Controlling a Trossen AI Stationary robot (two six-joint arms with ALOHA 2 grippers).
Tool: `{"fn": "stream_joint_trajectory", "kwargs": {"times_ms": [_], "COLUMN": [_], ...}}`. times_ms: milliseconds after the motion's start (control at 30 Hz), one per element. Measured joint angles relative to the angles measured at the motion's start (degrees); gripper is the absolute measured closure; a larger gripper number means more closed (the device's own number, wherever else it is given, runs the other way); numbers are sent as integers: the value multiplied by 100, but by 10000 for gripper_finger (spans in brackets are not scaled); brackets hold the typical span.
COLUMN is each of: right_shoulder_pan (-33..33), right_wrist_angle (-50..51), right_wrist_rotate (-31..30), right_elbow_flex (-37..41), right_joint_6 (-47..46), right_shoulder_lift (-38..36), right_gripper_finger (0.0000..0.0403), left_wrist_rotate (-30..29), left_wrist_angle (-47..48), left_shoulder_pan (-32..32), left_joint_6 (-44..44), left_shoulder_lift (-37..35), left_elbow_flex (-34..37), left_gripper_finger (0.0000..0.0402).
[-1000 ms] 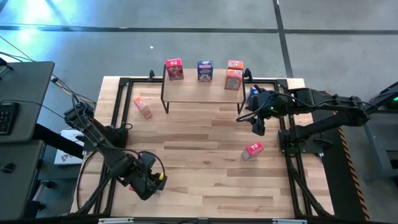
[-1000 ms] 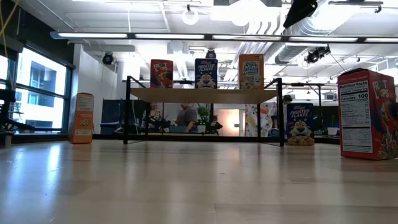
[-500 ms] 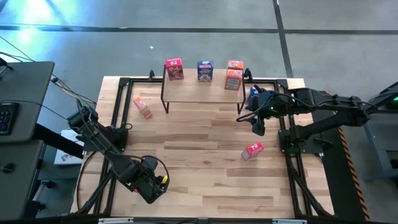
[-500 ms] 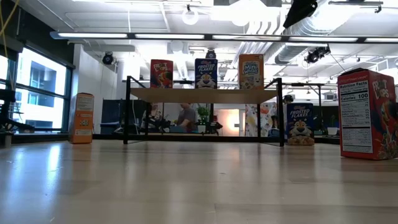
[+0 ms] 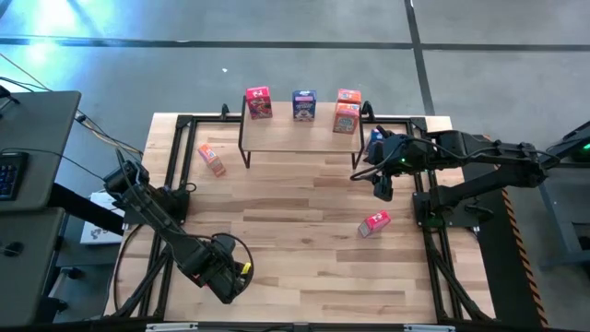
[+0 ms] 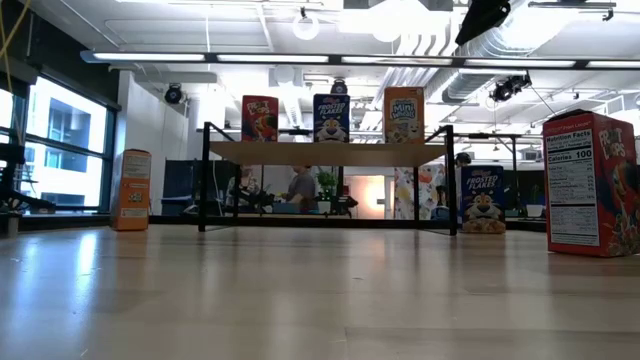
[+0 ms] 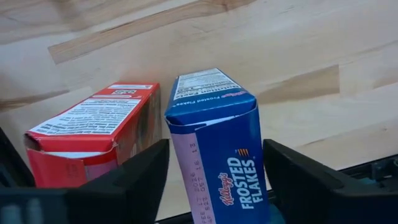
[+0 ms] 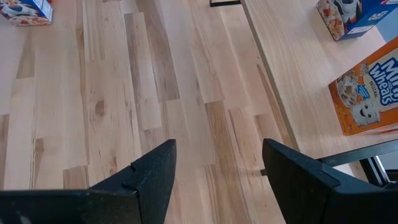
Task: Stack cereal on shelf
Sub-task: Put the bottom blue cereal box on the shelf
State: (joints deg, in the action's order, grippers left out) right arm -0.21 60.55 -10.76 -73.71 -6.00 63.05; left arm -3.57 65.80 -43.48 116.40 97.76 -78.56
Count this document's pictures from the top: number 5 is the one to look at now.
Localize wooden shelf with black legs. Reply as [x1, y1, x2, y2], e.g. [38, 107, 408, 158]
[237, 95, 366, 171]

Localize black aluminium table frame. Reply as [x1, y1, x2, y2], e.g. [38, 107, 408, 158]
[137, 113, 462, 324]

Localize floor cables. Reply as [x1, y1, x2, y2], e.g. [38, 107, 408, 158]
[0, 51, 148, 184]

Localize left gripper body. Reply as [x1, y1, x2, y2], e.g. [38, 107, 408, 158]
[193, 246, 248, 305]

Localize black round knob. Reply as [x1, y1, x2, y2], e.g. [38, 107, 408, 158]
[2, 240, 25, 258]

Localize black desk support beam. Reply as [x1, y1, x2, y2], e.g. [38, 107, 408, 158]
[48, 183, 126, 237]

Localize white printed box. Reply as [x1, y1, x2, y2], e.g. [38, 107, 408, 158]
[80, 191, 126, 245]

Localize gray metal cart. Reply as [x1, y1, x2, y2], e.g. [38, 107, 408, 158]
[506, 119, 590, 269]

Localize silver metal bracket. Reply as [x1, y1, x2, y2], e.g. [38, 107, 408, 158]
[404, 324, 456, 332]
[145, 322, 199, 332]

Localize black cable bundle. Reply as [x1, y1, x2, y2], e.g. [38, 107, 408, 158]
[426, 228, 497, 323]
[112, 223, 181, 320]

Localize orange Mini Wheats cereal box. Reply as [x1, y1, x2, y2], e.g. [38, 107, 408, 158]
[332, 101, 361, 136]
[196, 143, 227, 179]
[336, 88, 363, 105]

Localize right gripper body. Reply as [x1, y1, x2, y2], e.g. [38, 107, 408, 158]
[367, 124, 419, 176]

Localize black looped camera cable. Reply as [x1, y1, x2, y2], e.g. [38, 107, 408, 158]
[348, 136, 457, 184]
[209, 231, 255, 296]

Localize gray desk top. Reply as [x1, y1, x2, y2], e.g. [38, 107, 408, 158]
[0, 90, 83, 213]
[0, 207, 66, 327]

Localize black mat with hazard stripe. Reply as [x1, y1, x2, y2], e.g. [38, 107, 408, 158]
[454, 133, 550, 329]

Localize black backlit keyboard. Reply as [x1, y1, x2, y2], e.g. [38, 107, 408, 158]
[0, 150, 30, 202]

